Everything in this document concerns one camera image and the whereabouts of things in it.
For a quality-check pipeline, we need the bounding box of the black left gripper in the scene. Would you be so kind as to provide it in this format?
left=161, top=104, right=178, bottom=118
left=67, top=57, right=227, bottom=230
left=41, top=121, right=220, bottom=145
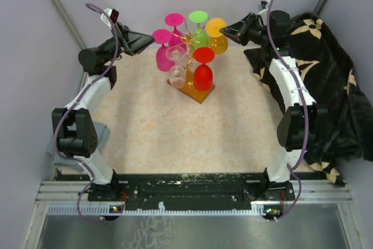
left=98, top=21, right=155, bottom=64

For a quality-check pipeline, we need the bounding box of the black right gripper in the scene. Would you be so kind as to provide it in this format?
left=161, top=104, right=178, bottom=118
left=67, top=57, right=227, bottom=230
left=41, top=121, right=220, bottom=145
left=219, top=13, right=269, bottom=47

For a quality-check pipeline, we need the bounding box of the orange plastic wine glass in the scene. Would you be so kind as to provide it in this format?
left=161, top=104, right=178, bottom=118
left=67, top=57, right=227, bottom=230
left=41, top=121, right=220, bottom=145
left=205, top=17, right=228, bottom=55

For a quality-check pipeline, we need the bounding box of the green plastic wine glass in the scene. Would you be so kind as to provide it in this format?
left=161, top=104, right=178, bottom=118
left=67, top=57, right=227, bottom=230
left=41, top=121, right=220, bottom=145
left=188, top=10, right=209, bottom=50

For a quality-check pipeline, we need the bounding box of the magenta plastic wine glass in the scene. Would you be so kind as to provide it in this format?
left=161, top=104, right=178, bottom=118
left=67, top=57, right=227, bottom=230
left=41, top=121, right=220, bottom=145
left=164, top=13, right=186, bottom=49

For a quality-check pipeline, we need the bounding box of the gold wire wine glass rack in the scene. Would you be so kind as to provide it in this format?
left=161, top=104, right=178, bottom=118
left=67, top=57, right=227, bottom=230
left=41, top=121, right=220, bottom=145
left=162, top=10, right=225, bottom=104

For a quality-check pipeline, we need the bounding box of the clear wine glass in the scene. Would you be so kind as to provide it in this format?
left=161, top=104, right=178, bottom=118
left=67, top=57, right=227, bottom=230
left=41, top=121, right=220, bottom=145
left=166, top=45, right=187, bottom=89

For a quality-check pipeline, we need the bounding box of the red plastic wine glass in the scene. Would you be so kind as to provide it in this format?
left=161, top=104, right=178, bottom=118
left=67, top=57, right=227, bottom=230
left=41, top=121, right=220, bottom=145
left=193, top=47, right=215, bottom=91

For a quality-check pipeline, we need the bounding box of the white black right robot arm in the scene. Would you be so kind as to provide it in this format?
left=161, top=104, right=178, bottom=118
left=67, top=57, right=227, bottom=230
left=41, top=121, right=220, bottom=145
left=220, top=10, right=328, bottom=200

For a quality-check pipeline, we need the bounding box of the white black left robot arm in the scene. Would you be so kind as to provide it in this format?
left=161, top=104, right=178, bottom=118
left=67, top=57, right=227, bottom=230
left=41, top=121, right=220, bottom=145
left=51, top=22, right=155, bottom=201

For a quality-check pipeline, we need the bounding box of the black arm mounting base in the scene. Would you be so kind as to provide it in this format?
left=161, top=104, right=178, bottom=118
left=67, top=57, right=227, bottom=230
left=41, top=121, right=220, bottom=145
left=55, top=171, right=295, bottom=222

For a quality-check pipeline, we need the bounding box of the grey blue cloth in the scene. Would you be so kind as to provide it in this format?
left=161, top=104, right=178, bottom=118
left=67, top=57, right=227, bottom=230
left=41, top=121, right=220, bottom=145
left=47, top=122, right=110, bottom=173

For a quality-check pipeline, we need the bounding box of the black floral blanket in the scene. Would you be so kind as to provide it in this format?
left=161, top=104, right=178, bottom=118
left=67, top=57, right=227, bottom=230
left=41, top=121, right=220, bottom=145
left=245, top=12, right=372, bottom=187

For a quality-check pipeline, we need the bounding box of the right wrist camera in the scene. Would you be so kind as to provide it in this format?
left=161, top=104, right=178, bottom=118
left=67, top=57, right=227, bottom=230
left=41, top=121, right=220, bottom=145
left=258, top=0, right=272, bottom=18

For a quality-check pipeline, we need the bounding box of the aluminium frame rail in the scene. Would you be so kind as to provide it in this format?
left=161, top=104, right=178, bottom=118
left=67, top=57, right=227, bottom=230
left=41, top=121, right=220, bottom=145
left=22, top=173, right=361, bottom=248

